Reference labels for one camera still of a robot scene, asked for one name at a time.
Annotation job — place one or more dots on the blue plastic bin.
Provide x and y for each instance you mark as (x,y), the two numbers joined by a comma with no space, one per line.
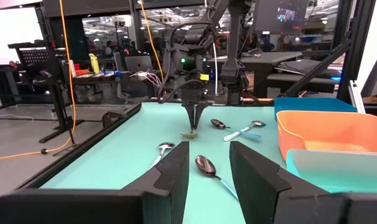
(313,105)

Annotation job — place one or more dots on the yellow bottle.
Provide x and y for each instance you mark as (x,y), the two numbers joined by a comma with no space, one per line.
(94,63)

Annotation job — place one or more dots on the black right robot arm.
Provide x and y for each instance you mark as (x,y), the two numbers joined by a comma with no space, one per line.
(235,46)

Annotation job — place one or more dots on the wooden spoon and chopsticks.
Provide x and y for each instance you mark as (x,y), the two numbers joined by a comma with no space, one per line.
(189,135)

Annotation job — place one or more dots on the spoons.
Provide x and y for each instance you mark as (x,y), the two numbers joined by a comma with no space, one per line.
(218,124)

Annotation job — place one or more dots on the black frame clamp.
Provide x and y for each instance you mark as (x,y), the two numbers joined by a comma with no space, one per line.
(114,118)

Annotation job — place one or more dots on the teal translucent plastic bin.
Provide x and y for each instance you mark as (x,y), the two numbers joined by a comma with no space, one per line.
(341,171)

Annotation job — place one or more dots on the black table frame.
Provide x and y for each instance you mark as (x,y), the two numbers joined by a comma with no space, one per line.
(82,146)

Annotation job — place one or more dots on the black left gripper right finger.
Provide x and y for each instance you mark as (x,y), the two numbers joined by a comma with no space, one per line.
(257,193)

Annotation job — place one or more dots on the hanging dark monitor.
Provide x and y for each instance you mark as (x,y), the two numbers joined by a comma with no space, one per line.
(269,18)

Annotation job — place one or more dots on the orange plastic bin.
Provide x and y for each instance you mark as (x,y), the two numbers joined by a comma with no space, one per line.
(331,130)

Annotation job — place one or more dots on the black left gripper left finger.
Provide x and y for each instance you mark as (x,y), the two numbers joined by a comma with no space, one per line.
(163,193)

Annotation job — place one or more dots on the silver laptop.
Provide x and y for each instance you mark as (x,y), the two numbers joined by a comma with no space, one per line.
(138,63)

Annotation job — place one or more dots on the black floor stand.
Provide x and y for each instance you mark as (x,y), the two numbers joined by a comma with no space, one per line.
(59,102)

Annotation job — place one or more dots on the person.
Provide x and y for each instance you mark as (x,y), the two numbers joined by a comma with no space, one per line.
(109,49)

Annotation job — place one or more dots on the grey desk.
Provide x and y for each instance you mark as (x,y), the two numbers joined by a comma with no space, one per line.
(269,57)

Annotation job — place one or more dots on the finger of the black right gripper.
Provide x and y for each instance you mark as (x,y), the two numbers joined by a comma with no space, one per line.
(191,113)
(200,112)

